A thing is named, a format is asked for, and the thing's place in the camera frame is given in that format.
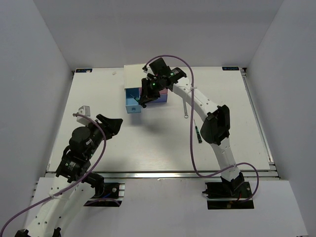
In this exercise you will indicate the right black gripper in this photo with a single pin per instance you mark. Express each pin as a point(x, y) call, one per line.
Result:
point(146, 96)

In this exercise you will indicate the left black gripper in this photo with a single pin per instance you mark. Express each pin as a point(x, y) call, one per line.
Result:
point(110, 126)

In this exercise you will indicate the light blue small drawer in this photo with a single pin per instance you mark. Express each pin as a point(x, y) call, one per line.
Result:
point(131, 105)

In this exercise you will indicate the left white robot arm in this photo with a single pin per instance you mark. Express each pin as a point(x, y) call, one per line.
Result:
point(75, 185)

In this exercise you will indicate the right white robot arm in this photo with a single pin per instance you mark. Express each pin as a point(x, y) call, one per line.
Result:
point(215, 129)

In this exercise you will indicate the purple-blue wide drawer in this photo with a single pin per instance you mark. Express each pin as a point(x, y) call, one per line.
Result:
point(161, 98)

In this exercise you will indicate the pink drawer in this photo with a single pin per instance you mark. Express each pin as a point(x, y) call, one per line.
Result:
point(162, 92)

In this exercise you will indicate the white drawer cabinet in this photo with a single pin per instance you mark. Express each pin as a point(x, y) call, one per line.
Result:
point(133, 74)

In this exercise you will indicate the silver combination wrench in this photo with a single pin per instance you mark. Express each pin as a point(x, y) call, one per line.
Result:
point(186, 116)

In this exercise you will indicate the blue label sticker left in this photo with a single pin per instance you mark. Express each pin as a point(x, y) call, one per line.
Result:
point(83, 70)

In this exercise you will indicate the blue label sticker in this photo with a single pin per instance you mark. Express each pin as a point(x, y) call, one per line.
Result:
point(230, 68)
point(83, 70)

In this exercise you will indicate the blue label sticker right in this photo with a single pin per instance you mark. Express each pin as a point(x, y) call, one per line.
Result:
point(230, 68)

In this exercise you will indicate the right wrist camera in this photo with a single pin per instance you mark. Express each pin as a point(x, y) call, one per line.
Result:
point(148, 72)

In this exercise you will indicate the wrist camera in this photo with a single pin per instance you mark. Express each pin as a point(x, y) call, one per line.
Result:
point(148, 72)
point(84, 113)

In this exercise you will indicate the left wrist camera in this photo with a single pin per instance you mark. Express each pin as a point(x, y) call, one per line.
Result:
point(84, 113)

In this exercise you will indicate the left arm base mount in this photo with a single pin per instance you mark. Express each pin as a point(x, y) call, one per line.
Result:
point(111, 194)

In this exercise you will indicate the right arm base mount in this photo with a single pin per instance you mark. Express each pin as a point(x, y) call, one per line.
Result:
point(219, 197)

